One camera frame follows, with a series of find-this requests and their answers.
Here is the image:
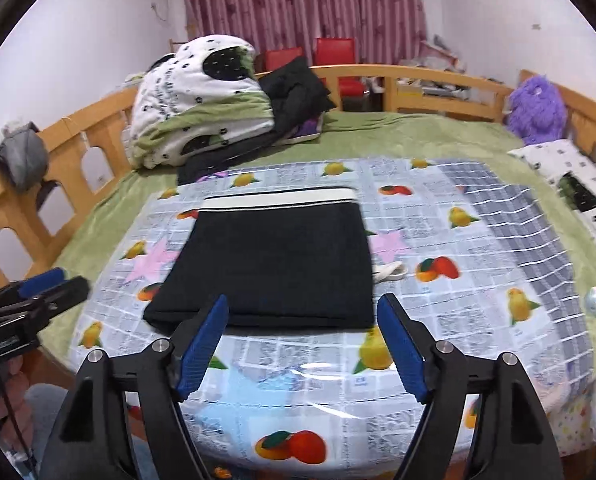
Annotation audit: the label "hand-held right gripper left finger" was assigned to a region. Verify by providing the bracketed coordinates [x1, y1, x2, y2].
[38, 294, 229, 480]

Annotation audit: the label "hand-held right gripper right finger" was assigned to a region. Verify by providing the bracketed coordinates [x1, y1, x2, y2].
[376, 292, 566, 480]

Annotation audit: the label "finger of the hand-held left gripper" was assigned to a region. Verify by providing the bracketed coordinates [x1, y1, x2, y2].
[0, 267, 68, 311]
[0, 275, 91, 333]

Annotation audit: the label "black pants with white waistband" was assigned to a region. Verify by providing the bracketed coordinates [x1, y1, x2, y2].
[143, 186, 409, 333]

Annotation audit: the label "person's left hand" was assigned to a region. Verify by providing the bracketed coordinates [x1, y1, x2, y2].
[0, 357, 35, 443]

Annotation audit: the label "fruit print plastic tablecloth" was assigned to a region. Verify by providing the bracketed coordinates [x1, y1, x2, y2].
[68, 157, 596, 466]

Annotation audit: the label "grey garment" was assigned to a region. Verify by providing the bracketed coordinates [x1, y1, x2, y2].
[0, 121, 50, 192]

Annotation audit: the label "white dotted bed sheet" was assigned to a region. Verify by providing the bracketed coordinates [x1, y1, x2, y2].
[548, 392, 596, 457]

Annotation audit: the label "green fleece blanket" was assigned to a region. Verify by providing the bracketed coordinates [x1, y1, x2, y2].
[43, 110, 596, 376]

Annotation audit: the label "white dotted pillow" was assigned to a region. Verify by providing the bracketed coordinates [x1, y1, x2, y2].
[508, 141, 596, 261]

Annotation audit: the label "white flower print quilt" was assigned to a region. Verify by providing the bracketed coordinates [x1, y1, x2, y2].
[123, 34, 276, 171]

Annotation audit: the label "purple cloth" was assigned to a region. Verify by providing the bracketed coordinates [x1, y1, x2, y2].
[293, 115, 323, 141]

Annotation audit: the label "purple plush toy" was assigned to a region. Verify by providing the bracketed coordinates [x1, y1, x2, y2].
[505, 74, 568, 146]

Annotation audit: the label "black jacket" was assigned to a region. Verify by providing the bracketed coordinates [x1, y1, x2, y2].
[177, 56, 336, 186]

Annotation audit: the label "cluttered desk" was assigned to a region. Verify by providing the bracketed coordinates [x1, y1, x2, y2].
[398, 35, 511, 106]

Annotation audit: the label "red chair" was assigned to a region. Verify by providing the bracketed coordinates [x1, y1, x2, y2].
[264, 47, 305, 69]
[315, 37, 366, 98]

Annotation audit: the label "purple striped curtain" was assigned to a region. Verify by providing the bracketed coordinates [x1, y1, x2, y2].
[180, 0, 429, 68]

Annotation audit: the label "wooden bed frame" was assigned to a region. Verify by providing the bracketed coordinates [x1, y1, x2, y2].
[0, 62, 596, 461]

